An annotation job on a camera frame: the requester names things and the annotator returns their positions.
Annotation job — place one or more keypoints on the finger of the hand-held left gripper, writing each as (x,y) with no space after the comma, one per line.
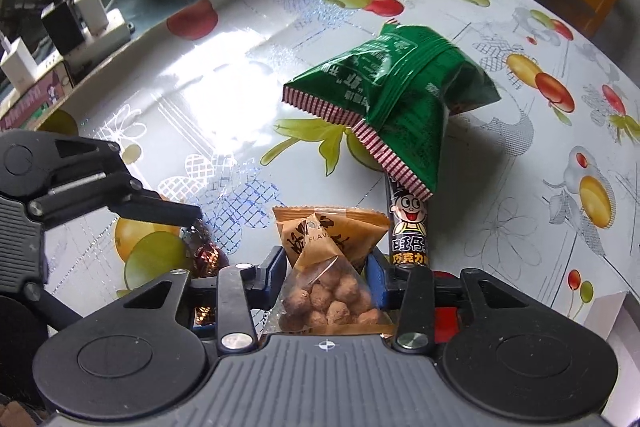
(55,309)
(165,209)

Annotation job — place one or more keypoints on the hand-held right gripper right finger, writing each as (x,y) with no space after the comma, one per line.
(376,279)

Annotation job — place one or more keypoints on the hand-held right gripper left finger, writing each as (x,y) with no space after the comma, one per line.
(276,274)

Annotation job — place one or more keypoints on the orange peanut packet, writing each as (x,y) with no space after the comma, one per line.
(325,257)

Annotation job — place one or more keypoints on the brown gold chocolate candy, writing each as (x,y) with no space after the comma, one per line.
(205,254)

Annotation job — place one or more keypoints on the white cardboard box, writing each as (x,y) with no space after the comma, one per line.
(620,347)

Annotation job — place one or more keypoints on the cartoon printed candy tube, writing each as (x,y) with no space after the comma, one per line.
(407,217)

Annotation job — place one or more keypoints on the fruit printed tablecloth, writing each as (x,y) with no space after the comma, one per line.
(225,107)

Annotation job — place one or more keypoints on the purple printed box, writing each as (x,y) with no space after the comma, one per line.
(40,99)

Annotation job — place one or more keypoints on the white power strip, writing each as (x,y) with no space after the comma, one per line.
(105,39)

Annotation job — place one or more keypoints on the white charger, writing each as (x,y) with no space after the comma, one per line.
(92,7)
(17,67)

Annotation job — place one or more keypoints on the green snack bag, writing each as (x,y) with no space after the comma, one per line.
(400,87)

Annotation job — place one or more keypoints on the black charger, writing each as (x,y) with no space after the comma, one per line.
(62,29)

